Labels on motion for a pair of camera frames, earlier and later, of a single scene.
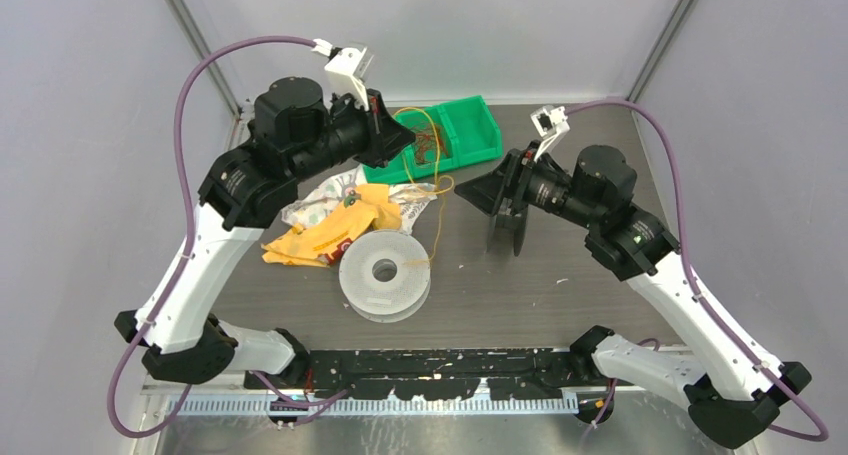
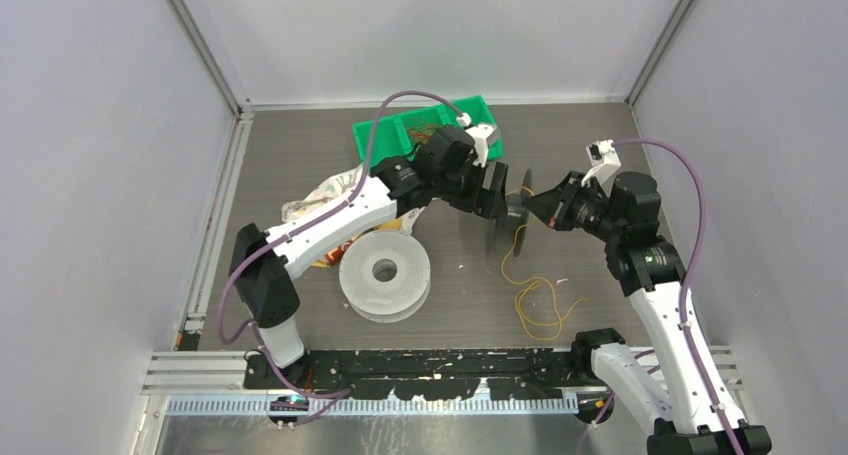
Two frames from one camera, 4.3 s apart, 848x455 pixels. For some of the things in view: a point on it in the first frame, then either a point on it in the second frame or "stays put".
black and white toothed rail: [438, 374] stays put
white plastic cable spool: [385, 276] stays put
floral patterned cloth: [408, 197] stays put
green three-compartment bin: [448, 136] stays put
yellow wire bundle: [437, 175] → [532, 284]
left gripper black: [385, 135] → [494, 204]
